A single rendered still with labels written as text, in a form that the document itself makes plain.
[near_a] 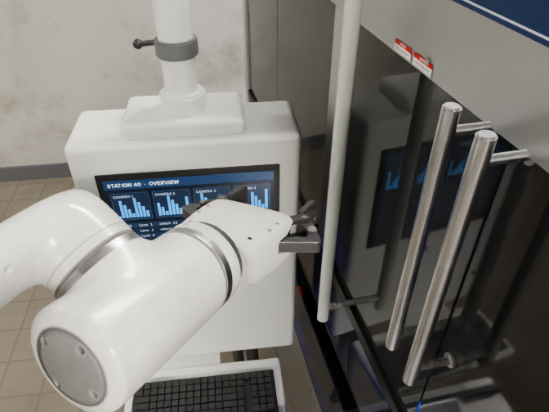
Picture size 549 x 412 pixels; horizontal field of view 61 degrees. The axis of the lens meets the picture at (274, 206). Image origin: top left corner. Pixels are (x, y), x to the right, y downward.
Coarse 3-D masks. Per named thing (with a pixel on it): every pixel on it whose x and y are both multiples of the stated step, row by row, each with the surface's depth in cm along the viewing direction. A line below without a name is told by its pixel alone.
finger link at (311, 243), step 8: (280, 240) 47; (288, 240) 47; (296, 240) 48; (304, 240) 48; (312, 240) 48; (320, 240) 48; (280, 248) 47; (288, 248) 47; (296, 248) 48; (304, 248) 48; (312, 248) 48
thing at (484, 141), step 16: (480, 144) 42; (480, 160) 43; (496, 160) 44; (512, 160) 44; (528, 160) 45; (464, 176) 45; (480, 176) 44; (464, 192) 46; (464, 208) 47; (448, 224) 49; (464, 224) 48; (448, 240) 50; (448, 256) 51; (448, 272) 52; (432, 288) 54; (432, 304) 56; (432, 320) 57; (416, 336) 60; (416, 352) 62; (448, 352) 66; (416, 368) 63; (432, 368) 65
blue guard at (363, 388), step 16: (304, 256) 142; (320, 256) 123; (320, 272) 126; (336, 320) 118; (336, 336) 120; (352, 336) 106; (352, 352) 108; (352, 368) 110; (368, 368) 99; (352, 384) 112; (368, 384) 100; (368, 400) 102; (384, 400) 92
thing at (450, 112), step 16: (448, 112) 47; (448, 128) 48; (464, 128) 49; (480, 128) 49; (448, 144) 49; (432, 160) 50; (448, 160) 50; (432, 176) 51; (432, 192) 52; (432, 208) 54; (416, 224) 56; (416, 240) 57; (416, 256) 59; (416, 272) 60; (400, 288) 63; (400, 304) 64; (400, 320) 66; (400, 336) 69
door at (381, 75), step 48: (384, 48) 73; (384, 96) 75; (432, 96) 61; (384, 144) 78; (432, 144) 63; (384, 192) 80; (480, 192) 54; (384, 240) 83; (432, 240) 67; (384, 288) 87; (384, 336) 90; (432, 336) 71
